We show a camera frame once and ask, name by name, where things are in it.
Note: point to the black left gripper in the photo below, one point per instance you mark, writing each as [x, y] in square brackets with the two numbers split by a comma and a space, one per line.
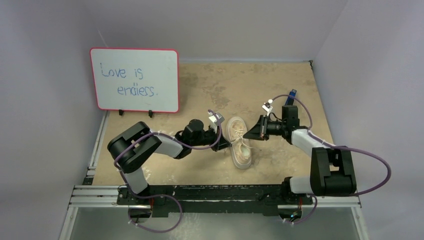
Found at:
[222, 143]

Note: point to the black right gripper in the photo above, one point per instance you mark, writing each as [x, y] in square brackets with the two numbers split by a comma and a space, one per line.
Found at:
[262, 127]

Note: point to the beige canvas sneaker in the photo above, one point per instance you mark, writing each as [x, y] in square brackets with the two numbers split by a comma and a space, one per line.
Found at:
[241, 151]

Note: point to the white shoelace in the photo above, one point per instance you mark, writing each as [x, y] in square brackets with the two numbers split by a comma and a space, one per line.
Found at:
[236, 137]

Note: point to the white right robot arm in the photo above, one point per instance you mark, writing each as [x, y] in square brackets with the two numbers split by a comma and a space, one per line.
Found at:
[331, 170]

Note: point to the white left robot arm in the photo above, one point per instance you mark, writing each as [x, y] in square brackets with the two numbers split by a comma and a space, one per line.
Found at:
[133, 147]

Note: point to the blue connector plug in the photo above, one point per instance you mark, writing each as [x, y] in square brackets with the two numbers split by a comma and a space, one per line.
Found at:
[290, 99]

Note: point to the red framed whiteboard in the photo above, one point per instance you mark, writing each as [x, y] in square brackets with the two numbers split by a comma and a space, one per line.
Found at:
[136, 79]

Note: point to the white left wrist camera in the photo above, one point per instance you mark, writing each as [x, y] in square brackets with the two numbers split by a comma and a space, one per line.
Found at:
[215, 119]

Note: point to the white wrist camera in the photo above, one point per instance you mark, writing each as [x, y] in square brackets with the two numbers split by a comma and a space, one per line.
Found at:
[267, 107]
[215, 119]

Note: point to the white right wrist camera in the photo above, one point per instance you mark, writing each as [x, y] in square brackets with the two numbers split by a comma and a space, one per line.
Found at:
[267, 107]

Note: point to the silver aluminium frame rails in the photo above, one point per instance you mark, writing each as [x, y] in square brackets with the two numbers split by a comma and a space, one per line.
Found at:
[94, 213]

